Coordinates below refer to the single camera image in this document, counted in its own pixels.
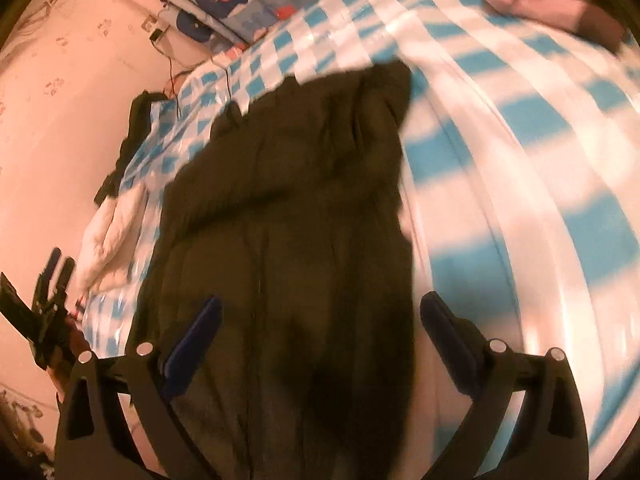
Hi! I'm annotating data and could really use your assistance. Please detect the black cable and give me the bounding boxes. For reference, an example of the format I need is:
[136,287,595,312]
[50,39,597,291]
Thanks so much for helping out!
[161,39,237,117]

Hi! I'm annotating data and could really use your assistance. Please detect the whale print curtain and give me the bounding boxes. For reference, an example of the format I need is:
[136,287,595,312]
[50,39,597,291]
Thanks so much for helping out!
[160,0,353,45]

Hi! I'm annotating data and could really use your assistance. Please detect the black garment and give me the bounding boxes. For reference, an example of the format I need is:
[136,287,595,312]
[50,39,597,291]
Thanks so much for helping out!
[95,91,162,207]

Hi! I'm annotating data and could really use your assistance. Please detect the blue checkered bed sheet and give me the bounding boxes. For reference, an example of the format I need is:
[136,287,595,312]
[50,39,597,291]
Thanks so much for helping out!
[75,0,640,463]

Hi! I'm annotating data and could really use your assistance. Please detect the black puffer jacket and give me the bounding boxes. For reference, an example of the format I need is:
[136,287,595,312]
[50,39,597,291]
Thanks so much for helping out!
[127,59,417,480]

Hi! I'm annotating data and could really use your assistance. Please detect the white puffer jacket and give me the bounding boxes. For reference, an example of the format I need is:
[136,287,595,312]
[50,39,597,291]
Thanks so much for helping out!
[75,180,152,295]

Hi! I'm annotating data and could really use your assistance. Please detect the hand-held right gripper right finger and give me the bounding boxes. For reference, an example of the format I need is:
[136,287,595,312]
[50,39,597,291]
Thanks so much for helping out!
[420,291,590,480]

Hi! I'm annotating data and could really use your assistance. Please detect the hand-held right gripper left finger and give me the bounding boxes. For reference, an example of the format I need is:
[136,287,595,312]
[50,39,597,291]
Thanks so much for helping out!
[55,295,223,480]

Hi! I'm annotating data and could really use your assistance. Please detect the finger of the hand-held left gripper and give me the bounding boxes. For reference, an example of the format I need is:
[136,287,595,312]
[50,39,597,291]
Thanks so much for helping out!
[34,247,63,307]
[52,257,77,312]

